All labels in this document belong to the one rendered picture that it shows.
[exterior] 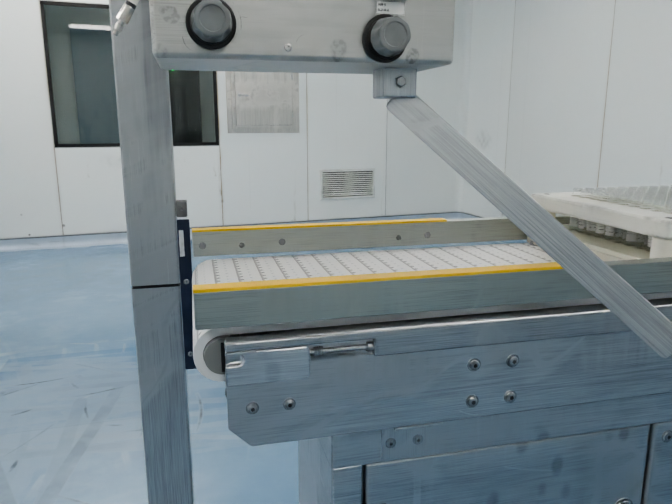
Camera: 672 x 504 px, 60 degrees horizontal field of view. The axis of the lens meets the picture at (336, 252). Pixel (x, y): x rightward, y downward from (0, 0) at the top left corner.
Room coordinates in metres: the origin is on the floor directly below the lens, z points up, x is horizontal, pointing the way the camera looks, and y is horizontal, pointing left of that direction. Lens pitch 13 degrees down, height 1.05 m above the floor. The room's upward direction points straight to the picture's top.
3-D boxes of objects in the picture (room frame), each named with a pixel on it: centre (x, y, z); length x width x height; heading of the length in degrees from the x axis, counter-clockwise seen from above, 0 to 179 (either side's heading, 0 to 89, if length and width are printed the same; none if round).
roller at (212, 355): (0.59, 0.13, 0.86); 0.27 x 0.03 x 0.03; 14
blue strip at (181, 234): (0.72, 0.19, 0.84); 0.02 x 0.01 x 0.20; 104
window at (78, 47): (5.22, 1.73, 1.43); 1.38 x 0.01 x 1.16; 110
